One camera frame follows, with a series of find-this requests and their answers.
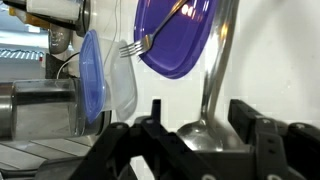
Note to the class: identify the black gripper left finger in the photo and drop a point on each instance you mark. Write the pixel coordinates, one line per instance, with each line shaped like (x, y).
(140, 153)

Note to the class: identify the clear container blue lid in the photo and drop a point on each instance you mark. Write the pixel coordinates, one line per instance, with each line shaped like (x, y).
(91, 76)

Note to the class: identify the steel soup ladle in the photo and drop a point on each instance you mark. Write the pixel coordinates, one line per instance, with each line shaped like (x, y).
(200, 136)

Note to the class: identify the steel fork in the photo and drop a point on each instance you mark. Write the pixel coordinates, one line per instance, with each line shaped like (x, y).
(143, 43)

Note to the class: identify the white roll on dark stand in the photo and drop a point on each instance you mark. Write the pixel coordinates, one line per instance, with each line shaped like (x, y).
(53, 8)

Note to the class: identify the purple plastic lid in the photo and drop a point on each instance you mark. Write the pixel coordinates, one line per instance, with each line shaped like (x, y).
(180, 40)

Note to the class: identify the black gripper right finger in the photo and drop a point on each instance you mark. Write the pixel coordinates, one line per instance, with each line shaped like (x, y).
(283, 153)

